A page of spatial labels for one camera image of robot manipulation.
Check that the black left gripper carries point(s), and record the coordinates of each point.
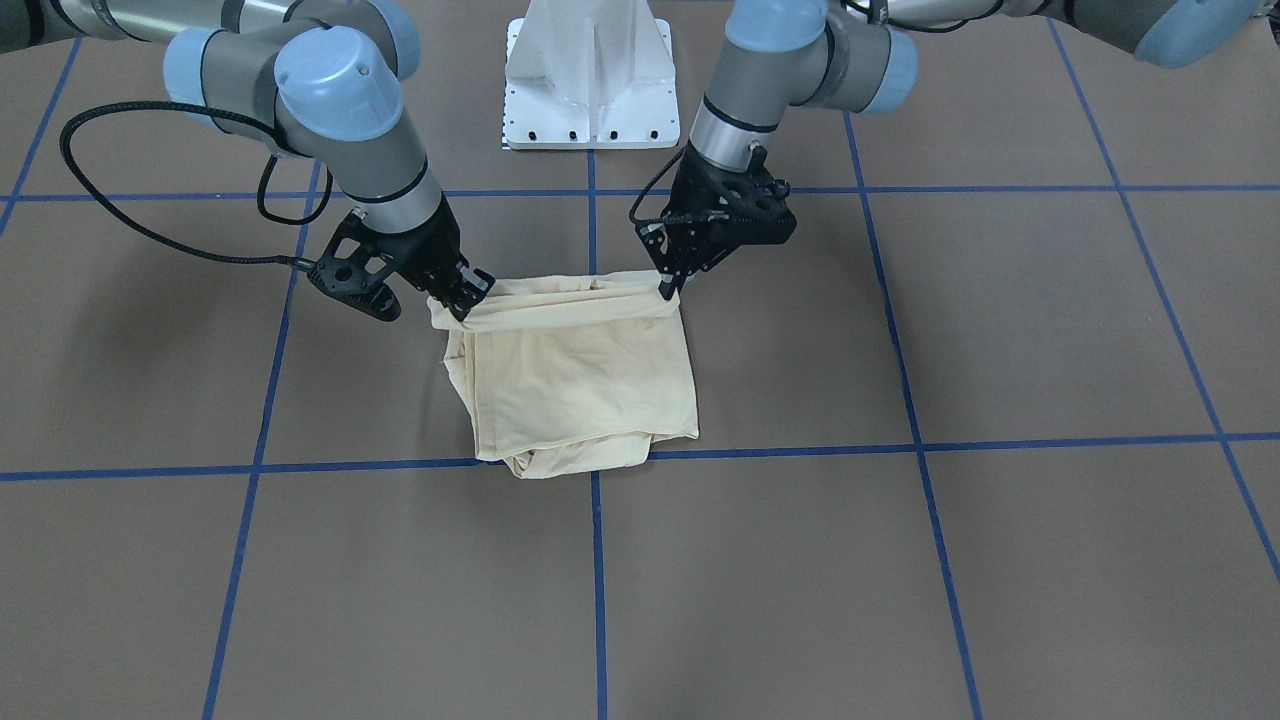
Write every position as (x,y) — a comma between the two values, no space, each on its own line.
(698,222)

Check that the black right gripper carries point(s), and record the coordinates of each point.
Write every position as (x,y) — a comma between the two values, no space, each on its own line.
(428,246)

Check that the beige long-sleeve printed shirt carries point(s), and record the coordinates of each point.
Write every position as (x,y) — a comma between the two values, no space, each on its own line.
(566,374)

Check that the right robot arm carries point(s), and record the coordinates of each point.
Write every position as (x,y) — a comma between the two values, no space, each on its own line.
(319,84)

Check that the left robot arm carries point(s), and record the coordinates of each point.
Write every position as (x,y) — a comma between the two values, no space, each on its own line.
(861,57)

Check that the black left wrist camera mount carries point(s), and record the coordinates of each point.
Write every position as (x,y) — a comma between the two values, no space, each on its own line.
(744,208)

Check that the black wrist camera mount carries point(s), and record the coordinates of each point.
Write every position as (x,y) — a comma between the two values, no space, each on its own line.
(744,208)
(354,268)

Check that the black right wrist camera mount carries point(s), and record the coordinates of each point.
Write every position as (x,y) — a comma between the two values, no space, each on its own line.
(354,268)

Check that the white pedestal column base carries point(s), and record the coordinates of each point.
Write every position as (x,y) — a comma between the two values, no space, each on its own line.
(590,75)

